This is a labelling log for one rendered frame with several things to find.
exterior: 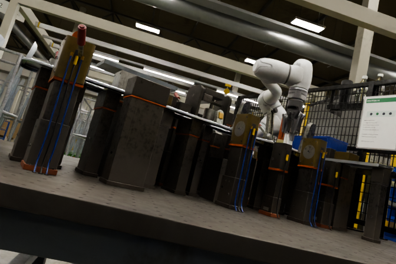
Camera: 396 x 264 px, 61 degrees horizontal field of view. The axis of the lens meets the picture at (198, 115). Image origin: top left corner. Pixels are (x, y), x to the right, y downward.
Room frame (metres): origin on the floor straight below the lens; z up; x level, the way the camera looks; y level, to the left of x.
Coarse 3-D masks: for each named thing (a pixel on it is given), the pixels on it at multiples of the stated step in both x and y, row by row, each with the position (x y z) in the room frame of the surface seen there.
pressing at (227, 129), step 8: (24, 64) 1.06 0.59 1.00; (32, 64) 1.05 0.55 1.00; (40, 64) 1.02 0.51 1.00; (48, 64) 0.96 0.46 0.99; (88, 80) 1.02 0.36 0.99; (96, 80) 1.05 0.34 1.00; (88, 88) 1.21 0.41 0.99; (96, 88) 1.20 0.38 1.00; (104, 88) 1.14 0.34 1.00; (112, 88) 1.06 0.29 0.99; (176, 112) 1.27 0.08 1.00; (184, 112) 1.20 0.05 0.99; (200, 120) 1.32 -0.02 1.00; (208, 120) 1.25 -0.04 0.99; (216, 128) 1.44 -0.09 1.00; (224, 128) 1.38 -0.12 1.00; (256, 144) 1.63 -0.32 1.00; (272, 144) 1.51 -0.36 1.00; (296, 152) 1.56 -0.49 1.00
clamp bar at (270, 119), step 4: (268, 108) 1.73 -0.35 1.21; (276, 108) 1.70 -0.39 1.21; (268, 112) 1.72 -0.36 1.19; (272, 112) 1.72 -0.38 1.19; (276, 112) 1.70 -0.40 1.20; (268, 116) 1.71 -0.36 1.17; (272, 116) 1.73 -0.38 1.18; (268, 120) 1.71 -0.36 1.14; (272, 120) 1.72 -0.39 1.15; (268, 124) 1.70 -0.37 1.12; (272, 124) 1.72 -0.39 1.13; (268, 128) 1.70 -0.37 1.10; (272, 128) 1.71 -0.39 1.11; (268, 132) 1.70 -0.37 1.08; (272, 132) 1.71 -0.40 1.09; (272, 136) 1.71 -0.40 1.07
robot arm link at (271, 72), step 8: (256, 64) 1.55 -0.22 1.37; (264, 64) 1.53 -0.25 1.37; (272, 64) 1.53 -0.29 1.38; (280, 64) 1.53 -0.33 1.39; (288, 64) 1.55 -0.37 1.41; (256, 72) 1.56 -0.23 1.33; (264, 72) 1.54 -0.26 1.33; (272, 72) 1.53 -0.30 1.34; (280, 72) 1.53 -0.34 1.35; (288, 72) 1.53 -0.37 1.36; (264, 80) 1.60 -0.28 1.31; (272, 80) 1.57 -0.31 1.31; (280, 80) 1.56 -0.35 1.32; (272, 88) 1.80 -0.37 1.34; (280, 88) 1.87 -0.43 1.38; (264, 96) 2.04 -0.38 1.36; (272, 96) 1.94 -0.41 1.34; (272, 104) 2.06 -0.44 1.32
